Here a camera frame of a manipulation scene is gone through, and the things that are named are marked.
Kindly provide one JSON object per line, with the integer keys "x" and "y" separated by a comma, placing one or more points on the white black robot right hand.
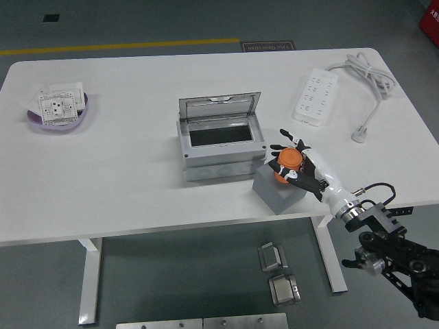
{"x": 331, "y": 186}

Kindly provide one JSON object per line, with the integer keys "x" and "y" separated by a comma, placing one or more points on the orange cylinder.
{"x": 289, "y": 159}

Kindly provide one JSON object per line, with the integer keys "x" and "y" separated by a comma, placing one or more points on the grey electrical box with lid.
{"x": 219, "y": 157}

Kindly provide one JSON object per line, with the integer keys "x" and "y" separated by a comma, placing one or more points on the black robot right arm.
{"x": 404, "y": 250}

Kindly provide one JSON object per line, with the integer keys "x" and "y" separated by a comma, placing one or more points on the grey cube with round hole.
{"x": 274, "y": 195}

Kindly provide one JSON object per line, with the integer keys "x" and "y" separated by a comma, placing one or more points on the red box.
{"x": 430, "y": 25}

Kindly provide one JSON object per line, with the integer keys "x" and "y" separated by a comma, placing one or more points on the white table leg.
{"x": 331, "y": 253}
{"x": 90, "y": 281}

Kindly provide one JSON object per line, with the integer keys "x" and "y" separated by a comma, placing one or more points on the black table control panel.
{"x": 406, "y": 210}

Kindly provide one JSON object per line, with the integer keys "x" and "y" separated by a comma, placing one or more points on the small metal block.
{"x": 272, "y": 257}
{"x": 284, "y": 291}

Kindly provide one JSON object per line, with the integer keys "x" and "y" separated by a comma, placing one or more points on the white power strip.
{"x": 315, "y": 96}

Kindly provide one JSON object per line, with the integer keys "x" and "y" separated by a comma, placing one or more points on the grey metal plate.
{"x": 245, "y": 322}
{"x": 157, "y": 324}

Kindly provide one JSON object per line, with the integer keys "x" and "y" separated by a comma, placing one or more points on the purple bowl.
{"x": 80, "y": 118}

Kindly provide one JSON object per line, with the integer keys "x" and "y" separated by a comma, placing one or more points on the white printed socket panel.
{"x": 56, "y": 108}

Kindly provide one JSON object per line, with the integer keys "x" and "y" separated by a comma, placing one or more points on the black floor hatch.
{"x": 50, "y": 18}

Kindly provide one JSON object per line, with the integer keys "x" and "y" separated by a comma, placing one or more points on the white plain switch panel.
{"x": 73, "y": 87}

